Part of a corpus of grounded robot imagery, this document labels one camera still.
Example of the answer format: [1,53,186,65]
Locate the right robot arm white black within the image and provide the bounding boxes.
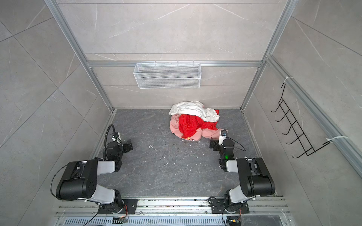
[208,137,276,213]

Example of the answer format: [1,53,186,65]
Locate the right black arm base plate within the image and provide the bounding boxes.
[207,197,250,214]

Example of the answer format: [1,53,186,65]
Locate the right thin black cable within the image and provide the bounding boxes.
[226,137,247,152]

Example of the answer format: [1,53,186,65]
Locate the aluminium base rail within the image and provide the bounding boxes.
[50,196,295,226]

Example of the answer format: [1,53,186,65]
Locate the aluminium frame profiles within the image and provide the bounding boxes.
[45,1,362,175]

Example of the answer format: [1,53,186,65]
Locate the white wire mesh basket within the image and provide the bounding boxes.
[133,63,202,89]

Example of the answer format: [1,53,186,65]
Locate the pink cloth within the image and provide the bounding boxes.
[169,113,224,141]

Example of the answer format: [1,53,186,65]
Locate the black wire hook rack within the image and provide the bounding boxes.
[270,84,332,159]

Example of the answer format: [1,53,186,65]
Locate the left black corrugated cable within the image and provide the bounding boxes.
[102,124,117,161]

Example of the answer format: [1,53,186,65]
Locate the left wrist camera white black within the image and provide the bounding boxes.
[112,132,122,144]

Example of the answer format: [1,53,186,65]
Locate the red cloth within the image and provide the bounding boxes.
[178,109,220,139]

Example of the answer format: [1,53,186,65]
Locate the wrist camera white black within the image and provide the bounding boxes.
[112,132,122,144]
[218,130,228,145]

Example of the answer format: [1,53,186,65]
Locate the white cloth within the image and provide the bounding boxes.
[168,101,220,122]

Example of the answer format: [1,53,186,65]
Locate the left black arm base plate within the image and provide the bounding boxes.
[98,199,138,215]

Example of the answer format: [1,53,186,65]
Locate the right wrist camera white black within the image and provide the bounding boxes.
[218,130,228,145]

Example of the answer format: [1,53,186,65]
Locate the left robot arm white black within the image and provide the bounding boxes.
[55,139,138,214]

